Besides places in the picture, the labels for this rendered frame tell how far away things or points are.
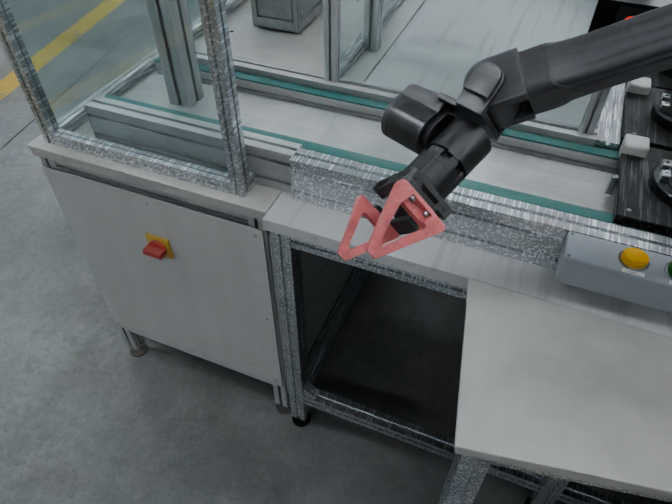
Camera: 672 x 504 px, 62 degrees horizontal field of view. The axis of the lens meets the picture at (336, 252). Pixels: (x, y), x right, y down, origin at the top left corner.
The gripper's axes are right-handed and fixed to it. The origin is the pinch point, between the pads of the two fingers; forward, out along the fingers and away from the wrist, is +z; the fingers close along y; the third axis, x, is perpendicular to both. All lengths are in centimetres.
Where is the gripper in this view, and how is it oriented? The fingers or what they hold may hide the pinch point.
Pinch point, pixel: (359, 250)
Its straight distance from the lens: 61.0
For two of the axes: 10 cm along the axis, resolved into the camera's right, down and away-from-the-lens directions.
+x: 6.7, 7.2, 1.8
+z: -6.9, 6.9, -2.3
